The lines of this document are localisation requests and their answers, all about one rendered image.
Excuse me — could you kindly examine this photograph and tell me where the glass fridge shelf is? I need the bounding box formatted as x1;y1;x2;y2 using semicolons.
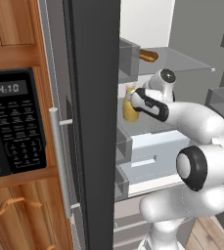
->
136;46;216;78

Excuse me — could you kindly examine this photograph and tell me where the white fridge drawer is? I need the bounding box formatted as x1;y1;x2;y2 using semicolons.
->
128;129;192;188

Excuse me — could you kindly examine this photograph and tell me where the wooden cabinet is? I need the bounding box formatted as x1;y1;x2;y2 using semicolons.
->
0;0;76;250

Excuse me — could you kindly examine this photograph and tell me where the black microwave oven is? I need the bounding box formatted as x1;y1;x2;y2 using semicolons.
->
0;66;49;181

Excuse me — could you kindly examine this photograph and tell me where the silver fridge door handle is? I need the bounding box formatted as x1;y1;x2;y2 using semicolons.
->
48;106;74;220

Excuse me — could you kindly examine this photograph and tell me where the brown hotdog bun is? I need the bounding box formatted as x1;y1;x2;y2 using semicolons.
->
139;48;159;63

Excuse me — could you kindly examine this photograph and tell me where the grey fridge bottom drawer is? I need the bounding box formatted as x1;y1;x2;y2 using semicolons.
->
112;194;197;250

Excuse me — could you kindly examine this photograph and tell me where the yellow bottle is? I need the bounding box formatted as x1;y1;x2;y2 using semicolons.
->
121;85;141;123

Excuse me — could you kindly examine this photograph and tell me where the dark grey fridge door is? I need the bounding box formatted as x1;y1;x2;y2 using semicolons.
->
62;0;122;250

